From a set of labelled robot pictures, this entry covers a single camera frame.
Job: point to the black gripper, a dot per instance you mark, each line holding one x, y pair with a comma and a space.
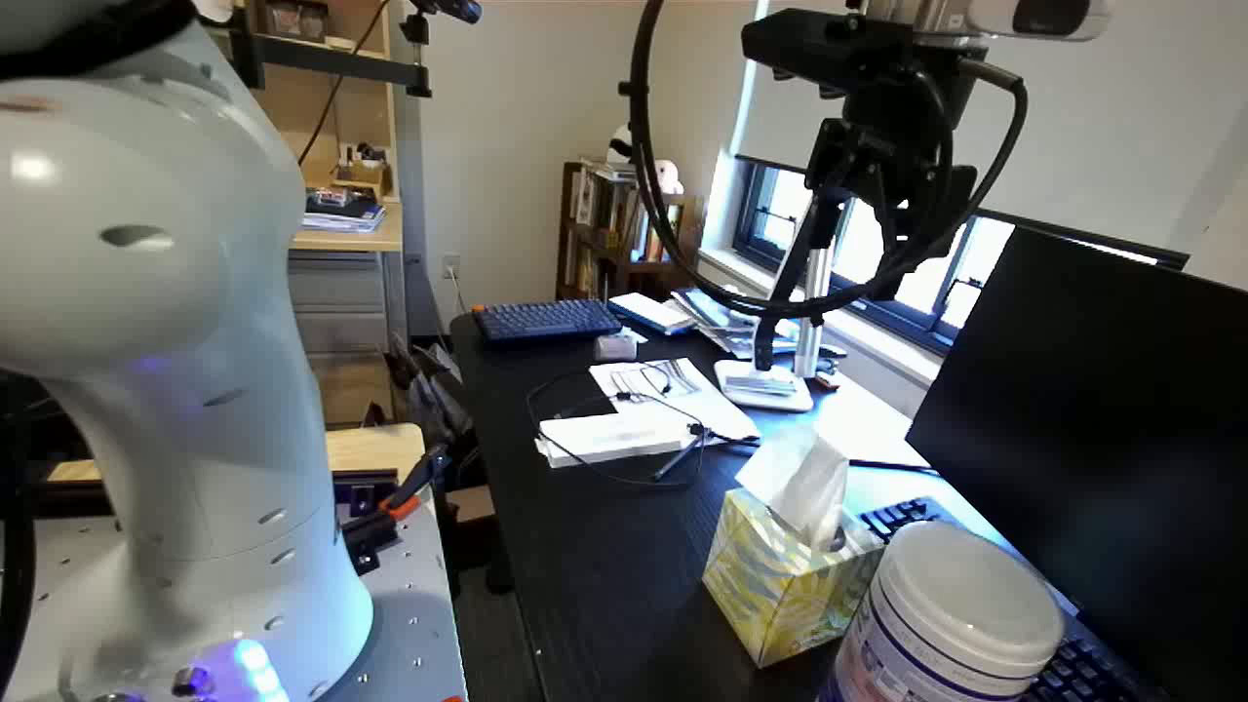
899, 123

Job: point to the stack of books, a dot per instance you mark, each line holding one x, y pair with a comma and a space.
726, 323

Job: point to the pink plush toy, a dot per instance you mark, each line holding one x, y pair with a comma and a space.
667, 175

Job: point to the white desk lamp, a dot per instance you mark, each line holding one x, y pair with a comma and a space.
766, 387

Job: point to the beige roller blind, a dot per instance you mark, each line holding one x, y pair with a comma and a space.
1118, 128

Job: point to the panda plush toy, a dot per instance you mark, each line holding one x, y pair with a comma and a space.
620, 150

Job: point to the white book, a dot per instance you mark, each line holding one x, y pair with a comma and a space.
650, 314

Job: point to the scattered white papers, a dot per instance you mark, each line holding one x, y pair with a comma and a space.
708, 408

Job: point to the dark framed eyeglasses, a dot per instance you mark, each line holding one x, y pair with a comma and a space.
658, 380

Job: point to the wooden bookshelf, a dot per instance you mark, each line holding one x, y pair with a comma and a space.
591, 247

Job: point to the small white box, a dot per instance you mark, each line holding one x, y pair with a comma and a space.
620, 343

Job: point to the white tissue sheet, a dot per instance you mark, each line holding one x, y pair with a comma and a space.
813, 494

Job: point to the black computer monitor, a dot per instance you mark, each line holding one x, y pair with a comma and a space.
1105, 440

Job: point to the flat white box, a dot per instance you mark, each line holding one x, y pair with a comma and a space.
610, 434

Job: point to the yellow patterned tissue box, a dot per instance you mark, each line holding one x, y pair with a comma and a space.
775, 599

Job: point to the white wipes canister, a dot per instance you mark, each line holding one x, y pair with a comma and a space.
948, 624

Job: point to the black computer keyboard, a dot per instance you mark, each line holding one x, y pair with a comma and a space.
1086, 669

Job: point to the light wooden shelf unit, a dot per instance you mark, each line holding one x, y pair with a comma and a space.
357, 128

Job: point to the grey drawer cabinet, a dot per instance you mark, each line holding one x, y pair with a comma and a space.
337, 306

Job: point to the light wooden board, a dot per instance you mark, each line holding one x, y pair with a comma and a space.
373, 455

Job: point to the black red clamp tool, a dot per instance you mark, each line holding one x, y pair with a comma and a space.
396, 507

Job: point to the black window frame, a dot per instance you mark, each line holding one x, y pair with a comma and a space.
766, 217

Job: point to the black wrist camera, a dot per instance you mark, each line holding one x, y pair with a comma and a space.
821, 44

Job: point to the black camera with metal pole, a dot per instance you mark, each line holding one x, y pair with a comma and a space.
451, 9

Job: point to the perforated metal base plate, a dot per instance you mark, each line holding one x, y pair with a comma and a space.
414, 624

